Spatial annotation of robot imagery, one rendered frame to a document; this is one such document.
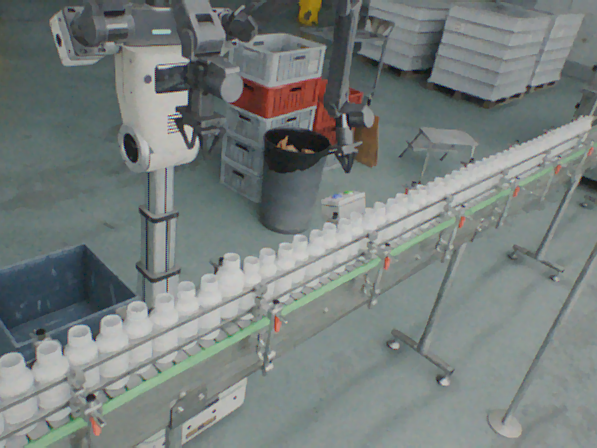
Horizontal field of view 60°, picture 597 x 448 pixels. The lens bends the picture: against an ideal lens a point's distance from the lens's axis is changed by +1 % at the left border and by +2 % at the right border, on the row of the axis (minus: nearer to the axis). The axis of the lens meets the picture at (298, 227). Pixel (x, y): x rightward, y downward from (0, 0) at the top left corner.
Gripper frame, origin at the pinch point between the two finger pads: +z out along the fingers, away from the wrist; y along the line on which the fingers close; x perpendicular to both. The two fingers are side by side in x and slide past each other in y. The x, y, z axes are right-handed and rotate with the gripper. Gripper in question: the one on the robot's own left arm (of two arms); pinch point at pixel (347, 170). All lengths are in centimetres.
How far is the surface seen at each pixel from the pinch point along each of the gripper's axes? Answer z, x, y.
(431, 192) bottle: 11.2, -18.3, 21.9
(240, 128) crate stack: 2, 187, 106
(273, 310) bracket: 19, -25, -61
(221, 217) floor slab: 60, 181, 73
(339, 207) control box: 9.8, -3.7, -9.8
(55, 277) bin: 17, 45, -84
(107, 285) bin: 20, 32, -75
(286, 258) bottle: 11, -19, -49
